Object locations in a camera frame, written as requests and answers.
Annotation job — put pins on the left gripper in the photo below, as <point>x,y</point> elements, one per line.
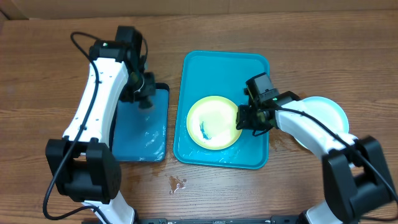
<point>150,90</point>

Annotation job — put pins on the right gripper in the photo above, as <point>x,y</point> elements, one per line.
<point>244,118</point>

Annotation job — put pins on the green and yellow sponge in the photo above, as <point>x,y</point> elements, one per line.
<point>145,104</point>

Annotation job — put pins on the yellow-green plate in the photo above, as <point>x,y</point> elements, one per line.
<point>211,123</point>

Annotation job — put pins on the light blue plate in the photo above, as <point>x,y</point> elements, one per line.
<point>326,111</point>

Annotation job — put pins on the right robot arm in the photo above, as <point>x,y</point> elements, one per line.
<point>356,178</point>

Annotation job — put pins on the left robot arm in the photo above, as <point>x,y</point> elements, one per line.
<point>81,162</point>

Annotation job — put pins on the blue mat in tray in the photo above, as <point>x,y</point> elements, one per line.
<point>140,137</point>

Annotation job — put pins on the small black tray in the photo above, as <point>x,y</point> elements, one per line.
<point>163,87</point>

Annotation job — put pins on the large teal serving tray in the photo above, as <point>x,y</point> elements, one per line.
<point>209,73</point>

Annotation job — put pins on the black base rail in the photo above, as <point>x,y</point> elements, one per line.
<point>275,219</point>

